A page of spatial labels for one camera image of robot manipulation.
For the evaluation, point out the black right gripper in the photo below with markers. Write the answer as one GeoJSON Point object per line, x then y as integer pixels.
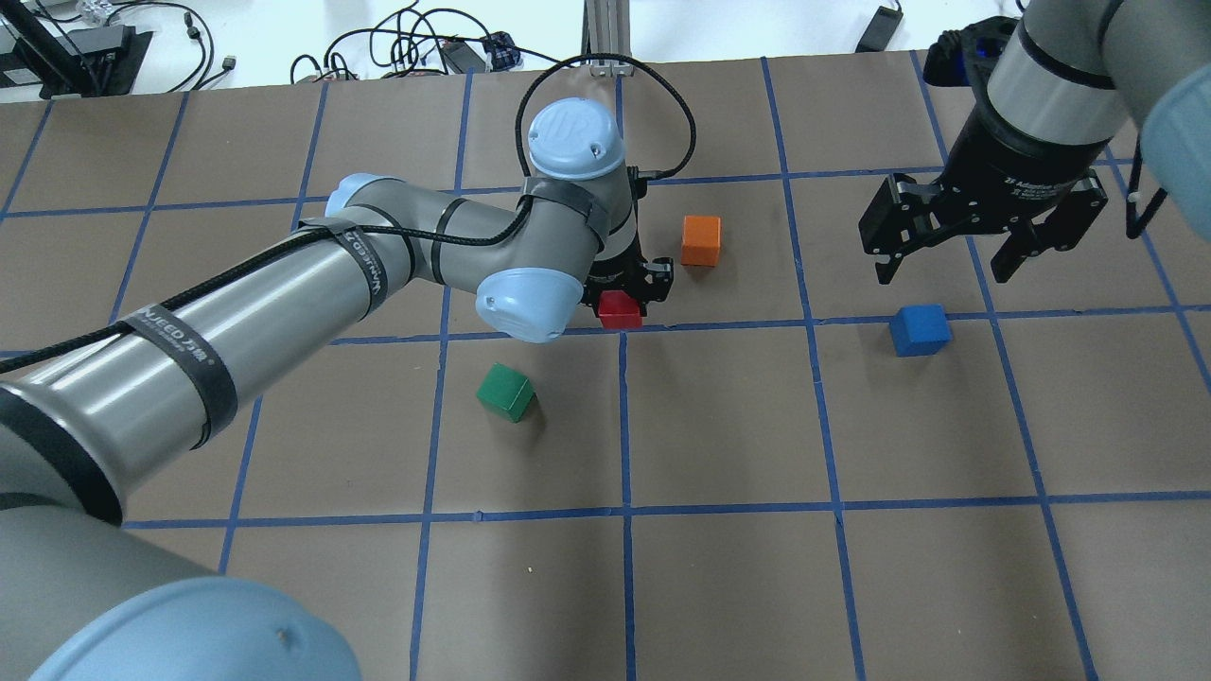
{"type": "Point", "coordinates": [1020, 161]}

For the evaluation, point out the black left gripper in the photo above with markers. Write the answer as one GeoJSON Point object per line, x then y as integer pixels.
{"type": "Point", "coordinates": [623, 266]}

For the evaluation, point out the red wooden block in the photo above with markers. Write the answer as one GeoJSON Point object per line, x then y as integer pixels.
{"type": "Point", "coordinates": [616, 309]}

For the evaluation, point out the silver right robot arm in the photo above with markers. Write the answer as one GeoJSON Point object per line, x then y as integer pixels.
{"type": "Point", "coordinates": [1051, 90]}

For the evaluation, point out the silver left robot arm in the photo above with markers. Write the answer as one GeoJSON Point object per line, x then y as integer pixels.
{"type": "Point", "coordinates": [85, 600]}

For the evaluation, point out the orange wooden block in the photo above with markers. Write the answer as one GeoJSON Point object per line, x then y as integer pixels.
{"type": "Point", "coordinates": [701, 241]}

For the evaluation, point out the blue wooden block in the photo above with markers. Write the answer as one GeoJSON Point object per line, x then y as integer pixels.
{"type": "Point", "coordinates": [920, 331]}

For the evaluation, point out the green wooden block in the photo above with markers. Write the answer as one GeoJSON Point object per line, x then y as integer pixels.
{"type": "Point", "coordinates": [506, 392]}

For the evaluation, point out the black power adapter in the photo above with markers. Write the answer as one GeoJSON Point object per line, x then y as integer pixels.
{"type": "Point", "coordinates": [880, 29]}

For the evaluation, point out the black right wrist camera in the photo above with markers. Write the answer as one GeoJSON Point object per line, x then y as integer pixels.
{"type": "Point", "coordinates": [966, 57]}

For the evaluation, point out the aluminium frame post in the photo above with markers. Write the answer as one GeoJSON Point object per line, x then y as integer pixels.
{"type": "Point", "coordinates": [606, 28]}

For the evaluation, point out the black camera stand base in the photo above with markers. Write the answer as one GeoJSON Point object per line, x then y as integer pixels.
{"type": "Point", "coordinates": [91, 61]}

